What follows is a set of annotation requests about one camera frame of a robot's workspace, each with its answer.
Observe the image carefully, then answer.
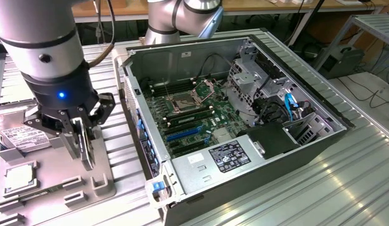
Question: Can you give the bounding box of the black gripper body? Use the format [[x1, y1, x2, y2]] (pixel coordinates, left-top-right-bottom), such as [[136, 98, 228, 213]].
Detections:
[[22, 62, 100, 133]]

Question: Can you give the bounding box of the graphics card with silver bracket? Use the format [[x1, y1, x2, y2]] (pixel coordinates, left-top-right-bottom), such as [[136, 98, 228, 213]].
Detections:
[[69, 117, 96, 172]]

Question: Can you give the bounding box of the silver hard disk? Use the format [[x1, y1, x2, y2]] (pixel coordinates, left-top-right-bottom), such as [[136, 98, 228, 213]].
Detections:
[[0, 110, 52, 153]]

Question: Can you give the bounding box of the grey parts rack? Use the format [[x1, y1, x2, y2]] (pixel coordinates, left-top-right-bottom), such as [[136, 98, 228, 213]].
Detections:
[[0, 103, 116, 226]]

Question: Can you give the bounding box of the silver CPU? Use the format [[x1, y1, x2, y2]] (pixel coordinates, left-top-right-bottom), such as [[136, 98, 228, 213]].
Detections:
[[5, 164, 36, 189]]

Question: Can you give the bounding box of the CPU socket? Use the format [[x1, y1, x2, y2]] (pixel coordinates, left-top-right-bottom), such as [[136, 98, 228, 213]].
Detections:
[[167, 93, 199, 111]]

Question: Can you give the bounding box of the black RAM stick with label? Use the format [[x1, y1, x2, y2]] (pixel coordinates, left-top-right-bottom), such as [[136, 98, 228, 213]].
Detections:
[[167, 109, 215, 128]]

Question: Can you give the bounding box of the blue expansion slot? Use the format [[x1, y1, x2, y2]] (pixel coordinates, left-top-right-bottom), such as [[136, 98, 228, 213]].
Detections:
[[165, 126, 204, 142]]

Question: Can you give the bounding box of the green RAM stick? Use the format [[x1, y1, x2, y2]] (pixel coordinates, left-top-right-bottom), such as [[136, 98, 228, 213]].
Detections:
[[20, 185, 62, 203]]

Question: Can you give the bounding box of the metal socket cover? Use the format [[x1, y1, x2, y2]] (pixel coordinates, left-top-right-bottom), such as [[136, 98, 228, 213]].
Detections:
[[189, 79, 224, 104]]

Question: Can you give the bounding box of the green motherboard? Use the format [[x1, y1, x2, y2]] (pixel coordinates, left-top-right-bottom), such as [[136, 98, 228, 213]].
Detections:
[[140, 79, 251, 158]]

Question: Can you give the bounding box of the silver chipset heatsink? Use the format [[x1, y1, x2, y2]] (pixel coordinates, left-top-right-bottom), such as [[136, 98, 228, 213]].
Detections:
[[212, 131, 234, 142]]

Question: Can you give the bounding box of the grey power supply unit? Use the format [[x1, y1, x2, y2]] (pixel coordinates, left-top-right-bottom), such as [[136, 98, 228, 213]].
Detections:
[[161, 134, 267, 197]]

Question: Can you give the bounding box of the silver drive cage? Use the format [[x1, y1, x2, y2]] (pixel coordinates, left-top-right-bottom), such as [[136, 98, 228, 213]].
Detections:
[[227, 39, 295, 123]]

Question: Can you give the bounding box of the black plastic shroud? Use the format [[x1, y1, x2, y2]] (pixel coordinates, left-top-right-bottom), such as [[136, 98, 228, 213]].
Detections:
[[246, 122, 302, 160]]

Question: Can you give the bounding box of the open black PC case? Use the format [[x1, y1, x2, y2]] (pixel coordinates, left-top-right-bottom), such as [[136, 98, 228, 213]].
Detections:
[[113, 28, 355, 226]]

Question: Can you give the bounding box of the silver disk bay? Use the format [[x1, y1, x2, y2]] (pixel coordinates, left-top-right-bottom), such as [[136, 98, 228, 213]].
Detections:
[[283, 113, 335, 146]]

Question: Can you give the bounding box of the black box device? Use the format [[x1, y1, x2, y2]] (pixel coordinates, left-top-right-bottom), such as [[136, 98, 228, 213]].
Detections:
[[319, 46, 366, 80]]

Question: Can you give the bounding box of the metal slat rack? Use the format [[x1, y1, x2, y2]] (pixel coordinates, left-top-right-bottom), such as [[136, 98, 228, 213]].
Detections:
[[312, 14, 389, 71]]

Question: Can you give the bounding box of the grey hanging robot cable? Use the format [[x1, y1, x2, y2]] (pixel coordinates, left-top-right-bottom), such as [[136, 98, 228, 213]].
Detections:
[[95, 0, 104, 44]]

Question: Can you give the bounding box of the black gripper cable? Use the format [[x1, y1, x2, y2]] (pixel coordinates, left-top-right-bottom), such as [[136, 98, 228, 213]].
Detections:
[[85, 0, 116, 68]]

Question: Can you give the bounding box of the black power wire bundle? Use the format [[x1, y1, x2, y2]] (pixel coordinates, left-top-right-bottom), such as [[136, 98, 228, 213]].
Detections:
[[252, 96, 291, 125]]

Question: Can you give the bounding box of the blue wire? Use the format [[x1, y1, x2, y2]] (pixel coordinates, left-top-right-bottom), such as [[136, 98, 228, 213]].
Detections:
[[283, 93, 300, 123]]

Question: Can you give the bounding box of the wooden desk with white frame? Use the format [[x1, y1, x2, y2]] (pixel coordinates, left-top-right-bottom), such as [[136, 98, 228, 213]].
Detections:
[[70, 0, 389, 48]]

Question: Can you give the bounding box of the thin black cable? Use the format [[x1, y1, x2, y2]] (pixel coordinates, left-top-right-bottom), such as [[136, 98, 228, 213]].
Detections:
[[338, 75, 389, 109]]

